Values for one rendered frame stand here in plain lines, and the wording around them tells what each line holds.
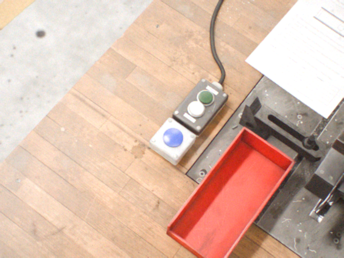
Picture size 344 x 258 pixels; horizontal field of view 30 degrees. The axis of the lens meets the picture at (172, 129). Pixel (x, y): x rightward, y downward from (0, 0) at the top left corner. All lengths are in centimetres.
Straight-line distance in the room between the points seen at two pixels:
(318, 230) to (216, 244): 20
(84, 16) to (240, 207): 143
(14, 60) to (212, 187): 134
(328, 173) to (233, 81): 29
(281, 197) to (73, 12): 146
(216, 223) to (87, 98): 37
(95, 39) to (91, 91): 113
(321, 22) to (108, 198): 62
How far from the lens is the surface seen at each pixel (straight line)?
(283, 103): 136
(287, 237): 126
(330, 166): 123
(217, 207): 125
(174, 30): 141
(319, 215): 120
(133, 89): 134
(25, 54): 245
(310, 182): 126
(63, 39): 247
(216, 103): 130
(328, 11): 150
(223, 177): 127
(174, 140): 125
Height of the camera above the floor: 209
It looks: 66 degrees down
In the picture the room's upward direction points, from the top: 8 degrees clockwise
